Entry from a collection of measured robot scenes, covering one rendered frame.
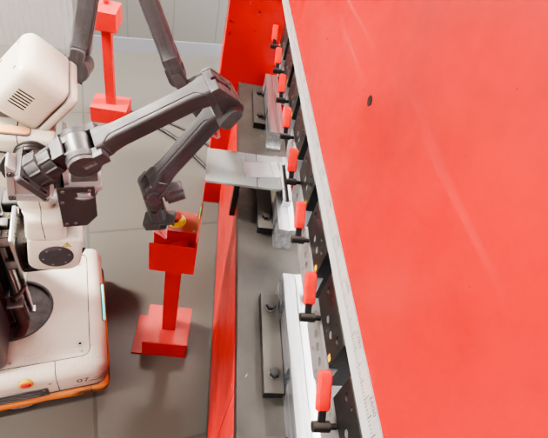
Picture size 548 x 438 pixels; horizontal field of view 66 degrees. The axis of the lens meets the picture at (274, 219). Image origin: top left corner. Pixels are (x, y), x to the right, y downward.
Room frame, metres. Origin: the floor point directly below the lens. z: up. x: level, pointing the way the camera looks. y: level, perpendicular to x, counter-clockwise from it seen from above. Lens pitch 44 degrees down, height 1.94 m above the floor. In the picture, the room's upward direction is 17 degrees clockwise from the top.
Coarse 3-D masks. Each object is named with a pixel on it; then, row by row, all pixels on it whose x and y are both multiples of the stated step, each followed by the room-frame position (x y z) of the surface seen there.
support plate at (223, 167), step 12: (216, 156) 1.19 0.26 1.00; (228, 156) 1.21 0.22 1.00; (240, 156) 1.23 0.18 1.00; (252, 156) 1.26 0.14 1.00; (264, 156) 1.28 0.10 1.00; (216, 168) 1.13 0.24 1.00; (228, 168) 1.15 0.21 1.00; (240, 168) 1.17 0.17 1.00; (204, 180) 1.06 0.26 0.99; (216, 180) 1.07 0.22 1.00; (228, 180) 1.09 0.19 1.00; (240, 180) 1.11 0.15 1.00; (252, 180) 1.13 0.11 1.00; (264, 180) 1.15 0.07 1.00; (276, 180) 1.17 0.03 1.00
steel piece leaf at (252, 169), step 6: (246, 162) 1.21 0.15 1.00; (252, 162) 1.22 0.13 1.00; (258, 162) 1.23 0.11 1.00; (264, 162) 1.25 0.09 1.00; (246, 168) 1.16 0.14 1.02; (252, 168) 1.19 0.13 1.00; (258, 168) 1.20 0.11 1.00; (264, 168) 1.21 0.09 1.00; (270, 168) 1.22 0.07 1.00; (246, 174) 1.14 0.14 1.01; (252, 174) 1.16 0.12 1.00; (258, 174) 1.17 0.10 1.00; (264, 174) 1.18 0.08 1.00; (270, 174) 1.19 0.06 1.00
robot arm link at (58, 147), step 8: (64, 136) 0.76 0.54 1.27; (72, 136) 0.76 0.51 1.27; (80, 136) 0.76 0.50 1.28; (88, 136) 0.78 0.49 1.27; (48, 144) 0.73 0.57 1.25; (56, 144) 0.73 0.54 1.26; (64, 144) 0.74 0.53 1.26; (72, 144) 0.74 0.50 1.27; (80, 144) 0.74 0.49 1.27; (88, 144) 0.75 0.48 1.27; (56, 152) 0.71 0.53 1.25; (64, 152) 0.73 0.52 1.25; (56, 160) 0.70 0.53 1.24; (64, 160) 0.71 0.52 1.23
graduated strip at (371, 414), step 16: (288, 0) 1.73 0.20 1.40; (288, 16) 1.65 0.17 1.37; (304, 80) 1.14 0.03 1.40; (304, 96) 1.09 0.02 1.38; (320, 160) 0.80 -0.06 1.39; (320, 176) 0.76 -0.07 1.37; (336, 224) 0.60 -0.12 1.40; (336, 240) 0.57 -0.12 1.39; (336, 256) 0.54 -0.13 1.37; (352, 304) 0.43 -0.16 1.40; (352, 320) 0.41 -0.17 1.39; (352, 336) 0.38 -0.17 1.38; (368, 384) 0.30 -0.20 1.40; (368, 400) 0.29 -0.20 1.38; (368, 416) 0.27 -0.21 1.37
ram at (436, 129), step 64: (320, 0) 1.22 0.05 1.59; (384, 0) 0.78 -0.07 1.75; (448, 0) 0.58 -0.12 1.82; (512, 0) 0.47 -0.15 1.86; (320, 64) 1.03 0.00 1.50; (384, 64) 0.68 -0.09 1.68; (448, 64) 0.51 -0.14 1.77; (512, 64) 0.42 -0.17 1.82; (320, 128) 0.87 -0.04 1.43; (384, 128) 0.59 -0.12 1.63; (448, 128) 0.45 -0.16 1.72; (512, 128) 0.37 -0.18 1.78; (320, 192) 0.73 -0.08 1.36; (384, 192) 0.50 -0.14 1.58; (448, 192) 0.39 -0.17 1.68; (512, 192) 0.32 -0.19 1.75; (384, 256) 0.42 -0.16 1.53; (448, 256) 0.34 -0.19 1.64; (512, 256) 0.28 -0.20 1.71; (384, 320) 0.35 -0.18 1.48; (448, 320) 0.28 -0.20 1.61; (512, 320) 0.24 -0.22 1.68; (384, 384) 0.28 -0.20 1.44; (448, 384) 0.23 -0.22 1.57; (512, 384) 0.20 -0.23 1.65
